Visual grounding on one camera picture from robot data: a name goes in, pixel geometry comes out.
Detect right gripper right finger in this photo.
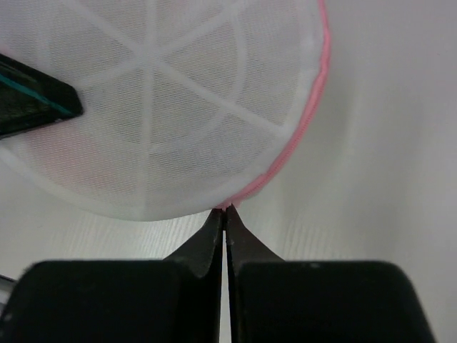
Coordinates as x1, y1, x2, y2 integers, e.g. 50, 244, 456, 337
225, 207, 436, 342

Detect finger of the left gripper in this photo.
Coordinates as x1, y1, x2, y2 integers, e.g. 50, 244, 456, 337
1, 54, 84, 139

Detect white mesh pink-zipper laundry bag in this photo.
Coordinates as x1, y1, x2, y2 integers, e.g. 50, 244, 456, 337
1, 1, 331, 221

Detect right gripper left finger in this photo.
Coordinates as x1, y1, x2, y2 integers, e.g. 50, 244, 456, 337
1, 209, 224, 342

